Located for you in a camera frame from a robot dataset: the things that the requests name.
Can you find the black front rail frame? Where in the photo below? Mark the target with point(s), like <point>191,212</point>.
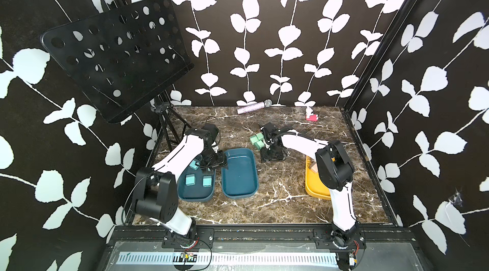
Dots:
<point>263,247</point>

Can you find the beige plug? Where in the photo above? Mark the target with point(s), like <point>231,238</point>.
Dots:
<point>313,167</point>

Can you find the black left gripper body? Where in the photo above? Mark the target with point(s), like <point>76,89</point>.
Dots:
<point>213,159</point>

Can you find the pink white small box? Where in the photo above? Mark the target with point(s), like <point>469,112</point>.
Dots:
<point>310,115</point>

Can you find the mint green plug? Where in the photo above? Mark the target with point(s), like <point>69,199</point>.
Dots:
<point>260,136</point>
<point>254,139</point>
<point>259,145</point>

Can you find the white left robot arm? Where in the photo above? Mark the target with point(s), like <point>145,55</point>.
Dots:
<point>155,192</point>

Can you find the black perforated music stand desk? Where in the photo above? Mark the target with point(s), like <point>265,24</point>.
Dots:
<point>123,58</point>

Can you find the black music stand tripod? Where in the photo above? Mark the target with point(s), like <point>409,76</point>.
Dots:
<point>166,111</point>

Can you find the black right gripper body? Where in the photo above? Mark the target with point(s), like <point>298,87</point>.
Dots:
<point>270,153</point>

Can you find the blue teal plug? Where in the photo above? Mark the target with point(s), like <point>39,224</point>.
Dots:
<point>195,165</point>
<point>190,180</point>
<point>207,181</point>

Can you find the yellow storage box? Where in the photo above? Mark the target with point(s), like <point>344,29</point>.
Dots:
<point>313,185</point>

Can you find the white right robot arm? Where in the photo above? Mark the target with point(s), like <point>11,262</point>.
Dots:
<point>334,166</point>

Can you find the teal storage box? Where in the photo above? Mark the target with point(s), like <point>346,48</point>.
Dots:
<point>240,176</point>
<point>196,193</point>

